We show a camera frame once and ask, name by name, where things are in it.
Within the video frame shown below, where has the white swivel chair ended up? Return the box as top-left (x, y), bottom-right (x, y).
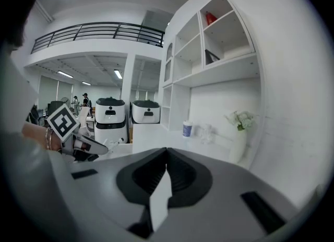
top-left (78, 106), bottom-right (95, 135)

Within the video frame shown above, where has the red bottle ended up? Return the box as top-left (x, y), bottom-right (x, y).
top-left (205, 11), bottom-right (218, 27)

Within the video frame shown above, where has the black balcony railing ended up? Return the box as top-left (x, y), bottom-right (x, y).
top-left (30, 21), bottom-right (165, 55)

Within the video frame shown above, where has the white vase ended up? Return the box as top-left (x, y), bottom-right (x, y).
top-left (229, 128), bottom-right (248, 164)

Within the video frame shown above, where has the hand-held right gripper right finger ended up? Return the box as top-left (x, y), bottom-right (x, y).
top-left (166, 147), bottom-right (310, 242)

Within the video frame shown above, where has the white black robot base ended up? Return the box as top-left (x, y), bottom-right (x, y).
top-left (130, 99), bottom-right (161, 125)
top-left (93, 96), bottom-right (129, 144)

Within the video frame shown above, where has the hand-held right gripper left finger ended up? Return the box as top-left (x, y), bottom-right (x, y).
top-left (69, 147), bottom-right (168, 242)

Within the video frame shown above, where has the white shelf unit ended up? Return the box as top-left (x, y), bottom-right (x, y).
top-left (160, 0), bottom-right (262, 132)

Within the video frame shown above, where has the blue patterned paper cup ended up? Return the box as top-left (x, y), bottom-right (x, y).
top-left (182, 120), bottom-right (194, 138)

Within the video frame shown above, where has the beaded bracelet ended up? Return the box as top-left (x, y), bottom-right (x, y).
top-left (44, 126), bottom-right (53, 151)

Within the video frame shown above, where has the person's left forearm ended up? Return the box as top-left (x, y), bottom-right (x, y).
top-left (20, 123), bottom-right (64, 152)

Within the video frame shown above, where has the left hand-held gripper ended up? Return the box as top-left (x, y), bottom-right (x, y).
top-left (46, 104), bottom-right (109, 162)

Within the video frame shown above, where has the black picture frame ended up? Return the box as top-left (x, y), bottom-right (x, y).
top-left (204, 49), bottom-right (221, 66)

